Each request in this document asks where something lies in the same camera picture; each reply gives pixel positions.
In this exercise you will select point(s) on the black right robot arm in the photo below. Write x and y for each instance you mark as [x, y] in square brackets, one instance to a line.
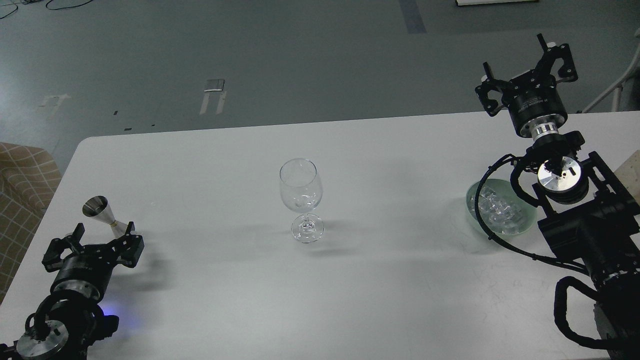
[590, 215]

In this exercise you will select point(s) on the steel double jigger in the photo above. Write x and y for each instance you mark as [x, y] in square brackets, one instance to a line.
[98, 208]

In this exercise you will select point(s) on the beige foam block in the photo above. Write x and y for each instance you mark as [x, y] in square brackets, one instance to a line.
[628, 173]

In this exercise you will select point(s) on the green bowl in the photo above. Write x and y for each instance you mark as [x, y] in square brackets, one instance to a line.
[504, 188]

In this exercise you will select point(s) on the clear ice cubes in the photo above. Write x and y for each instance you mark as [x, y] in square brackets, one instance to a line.
[502, 215]

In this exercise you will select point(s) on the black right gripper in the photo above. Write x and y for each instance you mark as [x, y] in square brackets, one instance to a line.
[535, 102]

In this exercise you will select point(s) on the white chair frame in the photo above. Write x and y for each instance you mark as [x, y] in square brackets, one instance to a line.
[617, 87]

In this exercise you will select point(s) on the clear wine glass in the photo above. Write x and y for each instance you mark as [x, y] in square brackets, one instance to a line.
[301, 191]

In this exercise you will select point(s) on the white board on floor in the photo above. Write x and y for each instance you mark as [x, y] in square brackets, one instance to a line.
[469, 3]

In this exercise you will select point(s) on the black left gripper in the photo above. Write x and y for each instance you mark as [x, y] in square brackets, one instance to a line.
[87, 269]

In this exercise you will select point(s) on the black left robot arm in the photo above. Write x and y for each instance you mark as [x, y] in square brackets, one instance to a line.
[70, 320]

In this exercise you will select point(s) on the beige checkered sofa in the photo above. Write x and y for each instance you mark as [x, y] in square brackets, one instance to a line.
[29, 178]

